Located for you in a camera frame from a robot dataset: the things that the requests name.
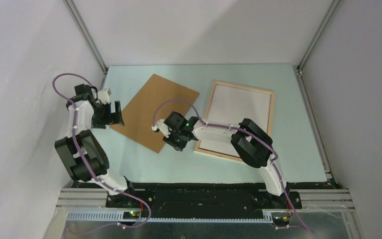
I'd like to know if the right aluminium corner rail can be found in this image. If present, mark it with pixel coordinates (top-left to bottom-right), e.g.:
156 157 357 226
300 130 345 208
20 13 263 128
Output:
297 0 342 71

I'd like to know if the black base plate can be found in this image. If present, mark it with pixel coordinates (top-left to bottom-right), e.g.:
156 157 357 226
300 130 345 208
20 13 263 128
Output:
105 182 302 220

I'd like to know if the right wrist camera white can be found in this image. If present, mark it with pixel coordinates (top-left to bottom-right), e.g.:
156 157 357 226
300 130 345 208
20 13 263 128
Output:
151 119 170 138

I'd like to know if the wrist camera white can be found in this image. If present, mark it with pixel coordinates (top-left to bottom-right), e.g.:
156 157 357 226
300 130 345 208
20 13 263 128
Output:
151 119 170 138
96 88 111 105

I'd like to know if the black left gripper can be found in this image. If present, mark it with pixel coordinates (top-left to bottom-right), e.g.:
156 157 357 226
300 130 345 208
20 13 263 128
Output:
91 100 124 129

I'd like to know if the light wooden picture frame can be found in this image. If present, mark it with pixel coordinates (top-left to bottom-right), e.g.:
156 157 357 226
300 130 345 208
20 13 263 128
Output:
194 81 275 164

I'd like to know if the front aluminium rail frame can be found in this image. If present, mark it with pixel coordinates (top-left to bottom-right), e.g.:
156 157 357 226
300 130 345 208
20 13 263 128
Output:
51 182 364 239

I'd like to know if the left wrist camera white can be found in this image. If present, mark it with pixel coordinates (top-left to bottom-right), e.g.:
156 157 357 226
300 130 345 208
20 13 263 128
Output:
96 88 111 105

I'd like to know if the left aluminium corner rail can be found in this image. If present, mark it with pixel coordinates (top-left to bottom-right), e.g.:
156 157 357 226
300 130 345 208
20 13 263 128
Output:
62 0 108 75

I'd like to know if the brown backing board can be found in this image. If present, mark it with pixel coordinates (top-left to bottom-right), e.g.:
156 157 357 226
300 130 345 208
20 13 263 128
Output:
111 74 199 153

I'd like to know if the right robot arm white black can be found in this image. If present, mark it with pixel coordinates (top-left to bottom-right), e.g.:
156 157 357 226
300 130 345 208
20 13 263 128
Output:
151 112 289 208

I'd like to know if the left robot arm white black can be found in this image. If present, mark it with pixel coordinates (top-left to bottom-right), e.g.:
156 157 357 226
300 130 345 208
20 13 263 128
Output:
54 84 137 208

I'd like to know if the printed photo with white border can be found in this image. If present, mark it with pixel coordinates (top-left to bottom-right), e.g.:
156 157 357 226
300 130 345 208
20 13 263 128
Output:
199 84 272 159

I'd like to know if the aluminium corner rail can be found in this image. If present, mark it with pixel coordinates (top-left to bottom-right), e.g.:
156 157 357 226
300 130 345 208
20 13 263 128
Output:
297 0 342 71
62 0 108 75

